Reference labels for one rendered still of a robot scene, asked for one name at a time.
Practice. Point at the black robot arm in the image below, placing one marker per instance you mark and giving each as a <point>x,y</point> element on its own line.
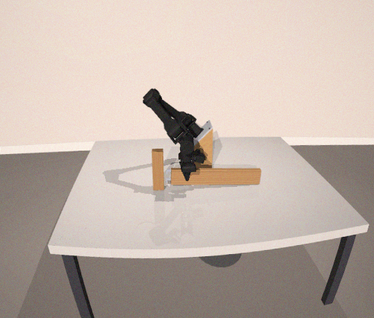
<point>177,124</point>

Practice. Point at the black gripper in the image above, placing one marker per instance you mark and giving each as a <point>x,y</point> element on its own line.
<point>186,165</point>

